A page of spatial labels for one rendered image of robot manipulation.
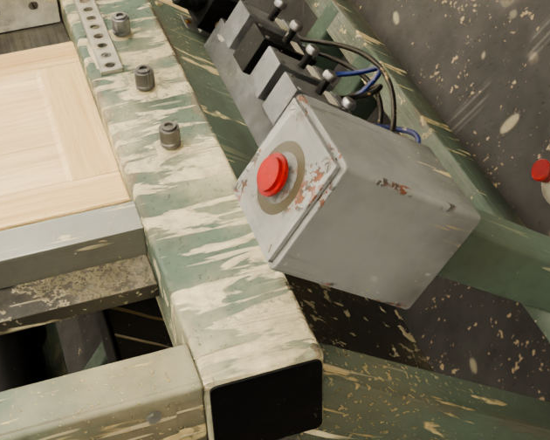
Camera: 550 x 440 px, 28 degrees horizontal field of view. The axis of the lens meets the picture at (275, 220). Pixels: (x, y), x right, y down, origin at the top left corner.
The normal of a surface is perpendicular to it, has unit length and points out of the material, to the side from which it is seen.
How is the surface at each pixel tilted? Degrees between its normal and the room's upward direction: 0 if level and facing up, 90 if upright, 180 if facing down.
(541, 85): 0
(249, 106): 0
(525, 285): 90
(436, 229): 90
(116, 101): 54
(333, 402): 90
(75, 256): 90
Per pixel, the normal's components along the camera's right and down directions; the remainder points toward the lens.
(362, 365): 0.53, -0.75
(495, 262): 0.32, 0.61
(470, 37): -0.79, -0.26
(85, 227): -0.03, -0.76
